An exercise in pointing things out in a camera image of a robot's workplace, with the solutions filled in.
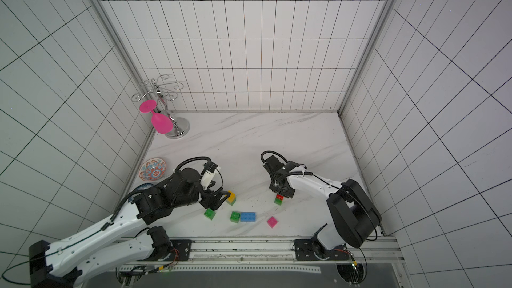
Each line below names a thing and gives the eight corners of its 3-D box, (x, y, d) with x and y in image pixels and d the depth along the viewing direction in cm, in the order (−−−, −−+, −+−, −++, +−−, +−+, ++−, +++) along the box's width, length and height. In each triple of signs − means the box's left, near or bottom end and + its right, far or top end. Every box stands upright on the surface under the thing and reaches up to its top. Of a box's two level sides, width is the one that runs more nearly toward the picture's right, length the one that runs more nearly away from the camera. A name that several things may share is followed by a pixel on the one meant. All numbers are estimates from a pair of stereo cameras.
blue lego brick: (240, 221, 82) (239, 220, 80) (240, 213, 84) (240, 212, 82) (256, 221, 82) (256, 220, 80) (256, 213, 84) (256, 212, 82)
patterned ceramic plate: (140, 182, 93) (135, 177, 89) (148, 163, 100) (143, 157, 96) (163, 182, 93) (158, 177, 89) (169, 163, 100) (165, 157, 96)
